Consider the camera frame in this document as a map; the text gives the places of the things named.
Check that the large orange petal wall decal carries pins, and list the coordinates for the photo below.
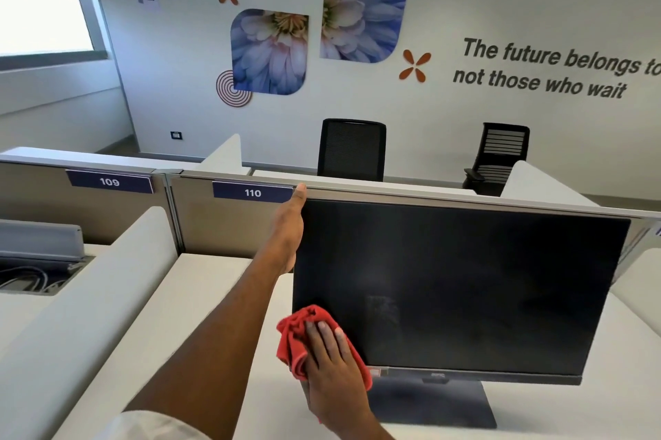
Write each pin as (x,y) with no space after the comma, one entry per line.
(414,66)

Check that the person's right little finger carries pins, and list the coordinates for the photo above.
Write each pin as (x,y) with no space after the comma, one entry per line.
(355,363)

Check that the person's left forearm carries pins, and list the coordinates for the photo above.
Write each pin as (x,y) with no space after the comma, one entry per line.
(227,331)

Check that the large blue flower wall picture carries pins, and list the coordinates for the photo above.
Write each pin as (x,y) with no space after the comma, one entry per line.
(364,13)

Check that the brown spiral wall decal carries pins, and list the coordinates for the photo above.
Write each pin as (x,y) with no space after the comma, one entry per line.
(226,91)

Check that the black computer monitor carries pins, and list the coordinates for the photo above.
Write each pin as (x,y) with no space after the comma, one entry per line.
(465,290)

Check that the person's right middle finger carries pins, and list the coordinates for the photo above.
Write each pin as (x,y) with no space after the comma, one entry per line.
(325,341)

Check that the small blue flower wall picture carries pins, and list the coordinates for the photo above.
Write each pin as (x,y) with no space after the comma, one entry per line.
(268,52)

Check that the black slatted office chair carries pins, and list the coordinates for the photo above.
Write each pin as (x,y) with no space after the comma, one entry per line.
(498,155)

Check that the window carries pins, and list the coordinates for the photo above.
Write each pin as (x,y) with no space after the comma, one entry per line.
(41,24)

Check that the person's left thumb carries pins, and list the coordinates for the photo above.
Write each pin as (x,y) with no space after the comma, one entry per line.
(300,196)

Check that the white desk side divider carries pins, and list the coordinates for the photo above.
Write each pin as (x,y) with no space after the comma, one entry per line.
(640,295)
(223,155)
(77,331)
(542,186)

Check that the red cleaning cloth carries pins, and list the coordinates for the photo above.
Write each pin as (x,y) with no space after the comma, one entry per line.
(294,336)

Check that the person's left hand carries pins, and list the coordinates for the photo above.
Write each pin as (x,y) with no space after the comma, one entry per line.
(289,233)

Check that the white shirt sleeve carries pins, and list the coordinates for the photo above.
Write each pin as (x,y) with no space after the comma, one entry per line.
(149,428)

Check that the beige desk partition panel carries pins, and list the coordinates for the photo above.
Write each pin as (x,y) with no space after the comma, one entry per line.
(62,217)
(227,225)

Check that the blue desk number label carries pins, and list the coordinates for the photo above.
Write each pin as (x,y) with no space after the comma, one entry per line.
(252,192)
(109,182)

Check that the person's right hand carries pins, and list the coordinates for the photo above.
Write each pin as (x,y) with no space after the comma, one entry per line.
(333,377)

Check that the black mesh office chair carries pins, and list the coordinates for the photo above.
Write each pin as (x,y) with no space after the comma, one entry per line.
(352,150)

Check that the person's right forearm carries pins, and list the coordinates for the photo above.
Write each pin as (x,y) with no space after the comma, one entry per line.
(354,427)

